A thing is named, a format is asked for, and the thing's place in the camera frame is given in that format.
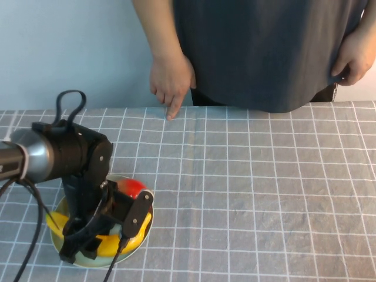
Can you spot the yellow plastic banana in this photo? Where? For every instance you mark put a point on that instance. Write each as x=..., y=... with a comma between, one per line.
x=135, y=242

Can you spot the pale green round plate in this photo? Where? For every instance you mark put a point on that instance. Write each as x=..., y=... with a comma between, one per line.
x=88, y=263

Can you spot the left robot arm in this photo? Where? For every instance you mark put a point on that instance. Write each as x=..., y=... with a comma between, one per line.
x=38, y=158

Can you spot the grey white checked tablecloth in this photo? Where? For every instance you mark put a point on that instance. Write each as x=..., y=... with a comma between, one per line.
x=249, y=191

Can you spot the person's left hand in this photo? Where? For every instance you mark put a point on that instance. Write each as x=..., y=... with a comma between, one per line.
x=361, y=55

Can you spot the white zip tie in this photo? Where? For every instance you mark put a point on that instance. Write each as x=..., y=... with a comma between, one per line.
x=26, y=164

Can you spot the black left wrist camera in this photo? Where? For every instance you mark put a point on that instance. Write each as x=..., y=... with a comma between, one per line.
x=136, y=214

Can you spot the black trousers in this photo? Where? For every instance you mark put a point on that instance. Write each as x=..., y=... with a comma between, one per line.
x=205, y=100

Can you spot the person's right hand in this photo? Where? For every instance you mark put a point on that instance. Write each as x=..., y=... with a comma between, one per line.
x=170, y=76

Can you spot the red plastic apple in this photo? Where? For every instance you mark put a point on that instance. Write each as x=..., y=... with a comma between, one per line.
x=135, y=188

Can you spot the person's right forearm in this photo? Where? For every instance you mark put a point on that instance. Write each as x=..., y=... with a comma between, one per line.
x=158, y=29

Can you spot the person's left forearm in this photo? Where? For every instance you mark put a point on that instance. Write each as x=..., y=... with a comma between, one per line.
x=367, y=28

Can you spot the dark grey shirt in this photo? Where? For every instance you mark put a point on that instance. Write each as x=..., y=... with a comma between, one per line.
x=258, y=53

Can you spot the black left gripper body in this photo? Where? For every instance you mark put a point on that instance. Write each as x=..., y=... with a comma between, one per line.
x=85, y=196

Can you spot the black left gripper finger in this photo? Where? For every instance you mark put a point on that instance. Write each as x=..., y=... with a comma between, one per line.
x=69, y=246
x=92, y=248

